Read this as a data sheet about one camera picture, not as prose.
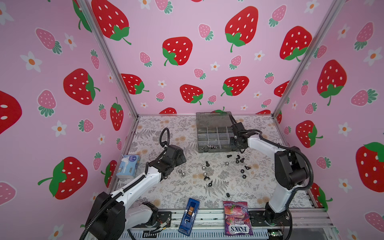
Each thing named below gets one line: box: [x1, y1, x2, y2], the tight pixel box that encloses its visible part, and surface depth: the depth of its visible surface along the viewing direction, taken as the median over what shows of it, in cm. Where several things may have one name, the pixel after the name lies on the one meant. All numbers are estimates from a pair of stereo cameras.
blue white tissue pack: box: [116, 154, 140, 179], surface depth 88 cm
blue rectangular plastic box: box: [178, 197, 200, 236], surface depth 72 cm
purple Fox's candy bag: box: [223, 200, 254, 236], surface depth 73 cm
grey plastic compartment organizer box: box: [196, 111, 233, 153], surface depth 110 cm
